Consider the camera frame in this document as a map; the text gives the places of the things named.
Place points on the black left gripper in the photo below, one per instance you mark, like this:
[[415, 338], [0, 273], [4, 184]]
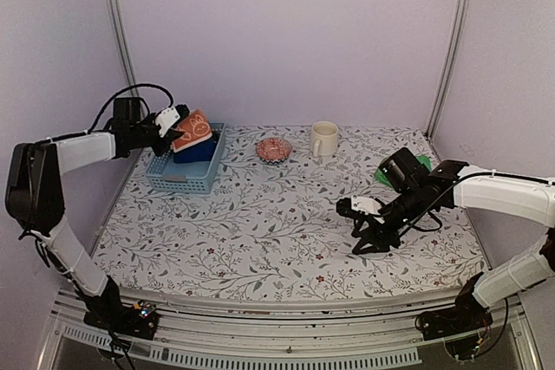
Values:
[[172, 133]]

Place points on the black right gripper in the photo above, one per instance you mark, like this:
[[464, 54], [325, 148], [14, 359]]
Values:
[[375, 233]]

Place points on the green microfibre towel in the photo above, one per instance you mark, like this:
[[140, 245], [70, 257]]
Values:
[[381, 178]]

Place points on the orange rabbit print towel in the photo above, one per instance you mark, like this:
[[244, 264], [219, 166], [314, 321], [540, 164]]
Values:
[[194, 129]]

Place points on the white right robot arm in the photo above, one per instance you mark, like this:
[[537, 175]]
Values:
[[523, 204]]

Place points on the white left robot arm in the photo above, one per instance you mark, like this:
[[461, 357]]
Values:
[[34, 194]]

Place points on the light blue plastic basket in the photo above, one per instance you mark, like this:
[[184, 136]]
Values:
[[163, 174]]

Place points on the blue rolled towel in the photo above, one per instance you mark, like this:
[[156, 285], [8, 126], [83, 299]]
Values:
[[201, 152]]

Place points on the cream ceramic mug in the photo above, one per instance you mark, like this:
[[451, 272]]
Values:
[[323, 139]]

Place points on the red patterned small bowl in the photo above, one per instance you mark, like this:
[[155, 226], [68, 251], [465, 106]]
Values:
[[273, 150]]

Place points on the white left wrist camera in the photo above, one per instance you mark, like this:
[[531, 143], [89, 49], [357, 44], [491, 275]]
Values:
[[170, 117]]

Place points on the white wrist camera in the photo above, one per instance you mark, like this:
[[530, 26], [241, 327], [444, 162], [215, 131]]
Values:
[[360, 209], [170, 117]]

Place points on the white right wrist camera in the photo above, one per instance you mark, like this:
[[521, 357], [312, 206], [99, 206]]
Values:
[[360, 209]]

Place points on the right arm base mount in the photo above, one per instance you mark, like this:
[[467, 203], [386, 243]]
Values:
[[465, 315]]

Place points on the aluminium front rail frame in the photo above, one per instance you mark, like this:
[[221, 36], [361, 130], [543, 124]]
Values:
[[210, 333]]

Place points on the aluminium left corner post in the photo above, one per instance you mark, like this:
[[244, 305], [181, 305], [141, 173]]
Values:
[[117, 23]]

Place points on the aluminium corner post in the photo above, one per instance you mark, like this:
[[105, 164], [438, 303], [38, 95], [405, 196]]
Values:
[[117, 23], [447, 72]]

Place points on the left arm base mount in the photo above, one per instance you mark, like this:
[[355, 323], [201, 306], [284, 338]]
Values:
[[106, 311]]

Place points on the aluminium right corner post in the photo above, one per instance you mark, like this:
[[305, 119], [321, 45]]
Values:
[[447, 72]]

